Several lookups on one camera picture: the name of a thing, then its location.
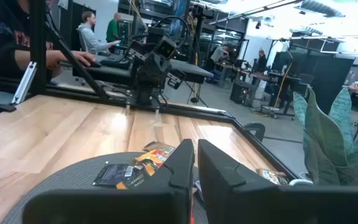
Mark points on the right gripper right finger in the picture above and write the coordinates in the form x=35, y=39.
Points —
x=259, y=205

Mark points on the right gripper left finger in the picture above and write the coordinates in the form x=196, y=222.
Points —
x=154, y=205

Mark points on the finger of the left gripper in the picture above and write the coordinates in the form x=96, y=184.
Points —
x=176, y=79
x=136, y=50

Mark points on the green tea packet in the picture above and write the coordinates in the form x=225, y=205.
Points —
x=272, y=177

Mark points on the dark blue tea packet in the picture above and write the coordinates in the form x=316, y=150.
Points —
x=110, y=174

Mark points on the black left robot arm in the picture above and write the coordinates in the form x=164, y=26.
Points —
x=144, y=95

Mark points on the black desk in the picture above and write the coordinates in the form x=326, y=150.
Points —
x=185, y=70

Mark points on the black computer keyboard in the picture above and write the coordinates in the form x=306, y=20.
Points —
x=113, y=60

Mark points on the black light stand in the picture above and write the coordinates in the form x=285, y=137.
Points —
x=197, y=46

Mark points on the black computer mouse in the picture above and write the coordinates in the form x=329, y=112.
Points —
x=93, y=64

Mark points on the black computer tower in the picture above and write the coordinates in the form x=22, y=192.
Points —
x=242, y=91

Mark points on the green plant in white pot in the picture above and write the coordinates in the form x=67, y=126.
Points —
x=325, y=140

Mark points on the grey round woven placemat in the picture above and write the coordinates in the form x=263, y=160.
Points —
x=57, y=180

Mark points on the silver aluminium profile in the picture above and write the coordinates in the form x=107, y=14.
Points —
x=25, y=82

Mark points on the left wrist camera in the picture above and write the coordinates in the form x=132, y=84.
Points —
x=167, y=48

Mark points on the black aluminium table frame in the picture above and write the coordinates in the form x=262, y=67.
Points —
x=38, y=46

